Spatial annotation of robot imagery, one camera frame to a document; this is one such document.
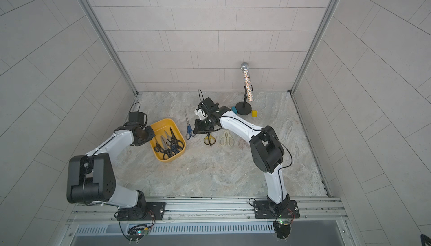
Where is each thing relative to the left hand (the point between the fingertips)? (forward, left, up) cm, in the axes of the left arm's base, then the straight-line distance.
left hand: (153, 132), depth 92 cm
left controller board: (-44, -5, -2) cm, 44 cm away
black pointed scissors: (-7, -14, -2) cm, 15 cm away
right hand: (-3, -24, +7) cm, 25 cm away
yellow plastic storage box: (+4, -2, 0) cm, 4 cm away
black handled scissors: (-11, -10, -2) cm, 15 cm away
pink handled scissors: (-4, -50, -4) cm, 50 cm away
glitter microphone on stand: (+20, -53, -2) cm, 56 cm away
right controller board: (-43, -64, -4) cm, 77 cm away
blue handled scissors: (-4, -22, +7) cm, 23 cm away
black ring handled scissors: (-10, -5, 0) cm, 11 cm away
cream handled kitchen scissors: (-1, -41, -2) cm, 41 cm away
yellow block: (+16, -59, -2) cm, 61 cm away
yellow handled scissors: (-3, -31, -3) cm, 31 cm away
